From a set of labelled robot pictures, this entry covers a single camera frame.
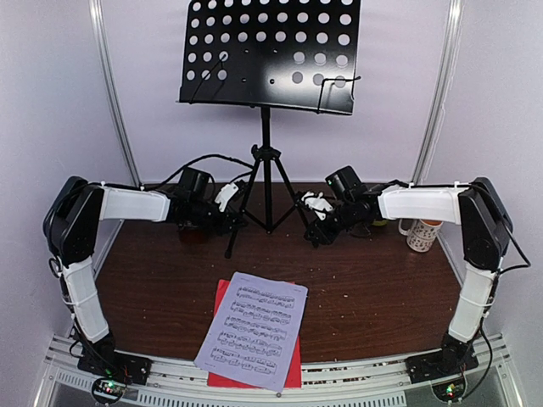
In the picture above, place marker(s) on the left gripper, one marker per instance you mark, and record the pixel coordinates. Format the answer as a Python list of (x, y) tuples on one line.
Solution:
[(223, 226)]

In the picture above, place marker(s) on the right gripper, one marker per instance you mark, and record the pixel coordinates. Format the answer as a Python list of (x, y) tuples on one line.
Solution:
[(325, 236)]

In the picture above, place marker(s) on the white sheet music page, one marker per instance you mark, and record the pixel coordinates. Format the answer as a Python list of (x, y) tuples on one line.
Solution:
[(251, 338)]

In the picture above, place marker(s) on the black music stand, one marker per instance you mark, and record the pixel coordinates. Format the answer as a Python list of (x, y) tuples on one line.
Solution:
[(271, 54)]

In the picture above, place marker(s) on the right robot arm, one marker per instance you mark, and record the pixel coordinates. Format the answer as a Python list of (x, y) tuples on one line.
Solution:
[(475, 206)]

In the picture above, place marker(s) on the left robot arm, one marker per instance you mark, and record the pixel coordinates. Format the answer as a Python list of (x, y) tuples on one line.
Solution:
[(71, 229)]

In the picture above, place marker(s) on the brown wooden metronome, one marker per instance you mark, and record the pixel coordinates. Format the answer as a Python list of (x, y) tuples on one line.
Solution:
[(193, 236)]

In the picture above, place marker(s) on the white patterned mug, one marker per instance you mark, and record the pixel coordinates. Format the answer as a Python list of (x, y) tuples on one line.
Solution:
[(421, 234)]

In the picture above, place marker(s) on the red paper sheet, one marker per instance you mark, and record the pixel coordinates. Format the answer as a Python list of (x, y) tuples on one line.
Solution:
[(293, 379)]

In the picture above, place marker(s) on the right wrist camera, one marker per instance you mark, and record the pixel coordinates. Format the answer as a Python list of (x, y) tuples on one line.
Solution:
[(318, 204)]

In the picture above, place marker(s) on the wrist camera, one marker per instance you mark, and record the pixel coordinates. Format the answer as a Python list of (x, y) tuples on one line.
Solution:
[(318, 204), (231, 191)]

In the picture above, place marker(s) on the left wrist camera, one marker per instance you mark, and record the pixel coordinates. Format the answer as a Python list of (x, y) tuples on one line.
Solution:
[(231, 191)]

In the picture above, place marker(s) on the right aluminium corner post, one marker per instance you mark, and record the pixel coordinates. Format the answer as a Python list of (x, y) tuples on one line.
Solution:
[(445, 75)]

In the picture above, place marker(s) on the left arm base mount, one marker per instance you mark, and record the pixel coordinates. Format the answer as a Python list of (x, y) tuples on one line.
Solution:
[(114, 379)]

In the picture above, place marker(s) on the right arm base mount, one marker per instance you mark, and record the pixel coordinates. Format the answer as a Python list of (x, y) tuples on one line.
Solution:
[(447, 377)]

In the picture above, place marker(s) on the aluminium front rail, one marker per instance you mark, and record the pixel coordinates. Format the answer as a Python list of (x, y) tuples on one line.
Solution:
[(372, 382)]

